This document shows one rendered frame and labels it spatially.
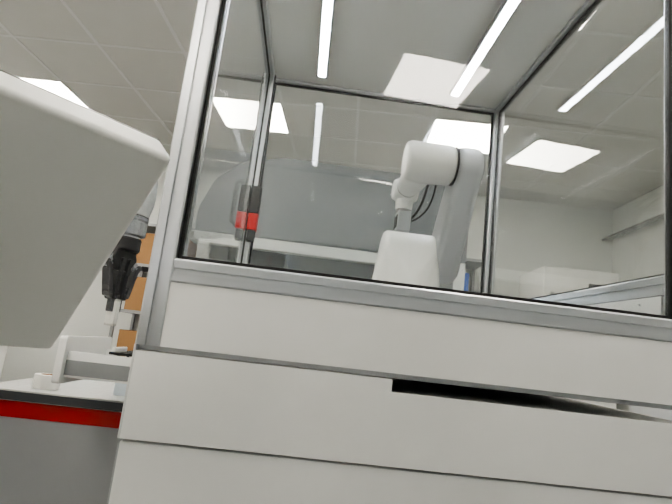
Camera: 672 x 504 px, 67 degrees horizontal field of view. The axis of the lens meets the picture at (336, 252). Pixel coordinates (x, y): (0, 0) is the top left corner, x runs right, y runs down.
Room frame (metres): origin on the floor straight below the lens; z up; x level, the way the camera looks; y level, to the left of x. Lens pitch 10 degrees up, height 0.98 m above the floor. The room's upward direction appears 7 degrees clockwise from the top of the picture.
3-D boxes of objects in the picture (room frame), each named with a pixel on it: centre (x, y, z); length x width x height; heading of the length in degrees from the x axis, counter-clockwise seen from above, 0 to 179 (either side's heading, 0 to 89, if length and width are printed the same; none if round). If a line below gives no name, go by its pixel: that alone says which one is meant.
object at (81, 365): (1.38, 0.41, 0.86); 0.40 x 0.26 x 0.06; 93
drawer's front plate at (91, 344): (1.37, 0.62, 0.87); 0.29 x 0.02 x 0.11; 3
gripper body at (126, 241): (1.35, 0.56, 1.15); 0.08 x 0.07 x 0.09; 158
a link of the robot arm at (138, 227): (1.35, 0.56, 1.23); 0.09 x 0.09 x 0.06
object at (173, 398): (1.36, -0.15, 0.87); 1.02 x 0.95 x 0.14; 3
